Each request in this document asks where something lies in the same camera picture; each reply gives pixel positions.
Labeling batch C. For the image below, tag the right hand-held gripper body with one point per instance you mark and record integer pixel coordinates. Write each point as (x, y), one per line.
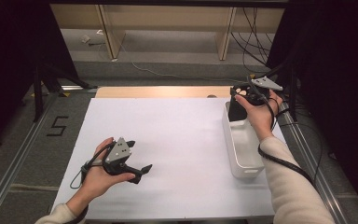
(254, 93)

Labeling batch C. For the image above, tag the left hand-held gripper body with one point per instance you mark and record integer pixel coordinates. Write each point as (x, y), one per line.
(118, 152)

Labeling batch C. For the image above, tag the black phone case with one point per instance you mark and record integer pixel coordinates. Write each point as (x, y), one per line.
(237, 113)

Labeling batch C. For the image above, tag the white plastic storage box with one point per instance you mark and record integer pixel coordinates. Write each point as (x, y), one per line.
(244, 149)

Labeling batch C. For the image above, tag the person's right hand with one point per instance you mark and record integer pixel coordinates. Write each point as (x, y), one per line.
(262, 118)

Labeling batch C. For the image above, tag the person's left hand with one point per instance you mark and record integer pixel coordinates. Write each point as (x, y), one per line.
(98, 180)

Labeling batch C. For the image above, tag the black curtain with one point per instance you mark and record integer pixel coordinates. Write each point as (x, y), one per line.
(338, 62)
(12, 62)

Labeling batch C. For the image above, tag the black tripod stand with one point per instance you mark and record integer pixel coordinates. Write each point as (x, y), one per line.
(38, 90)

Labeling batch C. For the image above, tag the small white floor item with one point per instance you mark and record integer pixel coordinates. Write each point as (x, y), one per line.
(85, 39)

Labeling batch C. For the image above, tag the beige wooden shelf unit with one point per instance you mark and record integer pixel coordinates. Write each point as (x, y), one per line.
(167, 18)

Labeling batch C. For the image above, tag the aluminium floor rail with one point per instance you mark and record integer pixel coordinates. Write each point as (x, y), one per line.
(317, 174)
(15, 161)

